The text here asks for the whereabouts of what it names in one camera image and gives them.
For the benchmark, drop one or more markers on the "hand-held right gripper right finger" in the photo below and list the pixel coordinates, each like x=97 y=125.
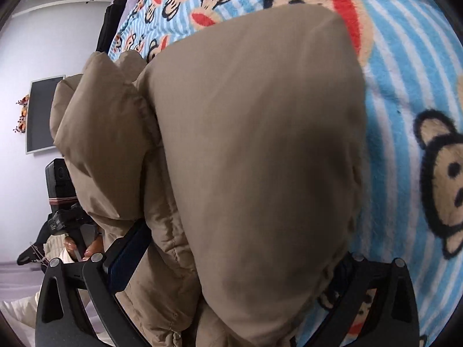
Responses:
x=361 y=282

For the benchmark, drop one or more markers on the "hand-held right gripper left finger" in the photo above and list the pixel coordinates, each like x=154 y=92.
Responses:
x=123 y=260

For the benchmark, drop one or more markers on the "tan puffer jacket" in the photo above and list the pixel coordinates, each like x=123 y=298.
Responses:
x=253 y=151

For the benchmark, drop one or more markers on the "person's left hand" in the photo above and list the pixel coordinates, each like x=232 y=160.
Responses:
x=90 y=247

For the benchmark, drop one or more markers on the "orange hanging decoration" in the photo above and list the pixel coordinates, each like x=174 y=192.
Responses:
x=23 y=112

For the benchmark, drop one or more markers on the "white cloth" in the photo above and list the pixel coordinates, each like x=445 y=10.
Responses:
x=20 y=312

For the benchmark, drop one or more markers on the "black folded cloth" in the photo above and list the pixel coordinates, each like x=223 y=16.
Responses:
x=112 y=21

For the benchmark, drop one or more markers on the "monkey print striped blanket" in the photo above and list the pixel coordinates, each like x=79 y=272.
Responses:
x=398 y=79

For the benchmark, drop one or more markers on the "wall television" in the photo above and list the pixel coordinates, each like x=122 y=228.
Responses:
x=45 y=115

